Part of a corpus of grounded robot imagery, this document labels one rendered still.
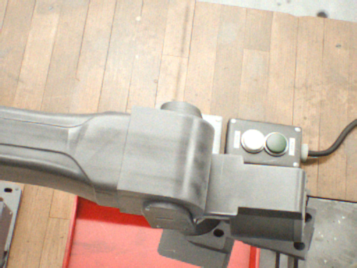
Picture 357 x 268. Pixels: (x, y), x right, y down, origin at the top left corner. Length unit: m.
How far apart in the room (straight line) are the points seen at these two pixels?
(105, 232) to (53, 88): 0.23
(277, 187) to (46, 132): 0.18
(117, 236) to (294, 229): 0.44
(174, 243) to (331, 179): 0.41
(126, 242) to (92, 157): 0.47
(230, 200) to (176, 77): 0.54
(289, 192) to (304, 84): 0.56
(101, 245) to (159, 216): 0.45
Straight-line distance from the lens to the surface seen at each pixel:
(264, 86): 1.09
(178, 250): 0.69
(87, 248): 0.98
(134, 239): 0.98
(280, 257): 0.92
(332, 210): 1.04
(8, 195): 1.01
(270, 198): 0.56
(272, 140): 1.01
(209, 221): 0.60
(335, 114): 1.09
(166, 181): 0.51
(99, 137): 0.52
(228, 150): 1.00
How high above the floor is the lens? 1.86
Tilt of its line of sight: 68 degrees down
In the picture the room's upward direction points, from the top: 10 degrees clockwise
